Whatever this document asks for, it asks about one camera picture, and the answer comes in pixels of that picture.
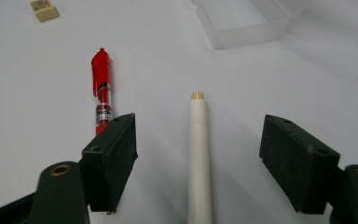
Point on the white pen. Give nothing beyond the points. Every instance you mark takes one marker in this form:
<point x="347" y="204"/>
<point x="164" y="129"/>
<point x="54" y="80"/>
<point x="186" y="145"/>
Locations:
<point x="199" y="161"/>

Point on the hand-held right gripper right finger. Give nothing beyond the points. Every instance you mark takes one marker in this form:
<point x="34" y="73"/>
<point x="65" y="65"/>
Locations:
<point x="298" y="168"/>

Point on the beige eraser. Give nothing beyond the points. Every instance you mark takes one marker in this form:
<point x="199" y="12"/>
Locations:
<point x="45" y="11"/>

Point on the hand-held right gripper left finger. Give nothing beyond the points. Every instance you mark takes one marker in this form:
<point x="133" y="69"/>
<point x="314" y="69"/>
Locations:
<point x="110" y="168"/>

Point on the red pen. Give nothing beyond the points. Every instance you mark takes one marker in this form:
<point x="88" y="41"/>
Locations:
<point x="102" y="71"/>

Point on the clear plastic pencil case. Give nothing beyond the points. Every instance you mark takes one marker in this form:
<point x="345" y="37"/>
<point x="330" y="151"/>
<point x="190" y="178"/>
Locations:
<point x="245" y="31"/>

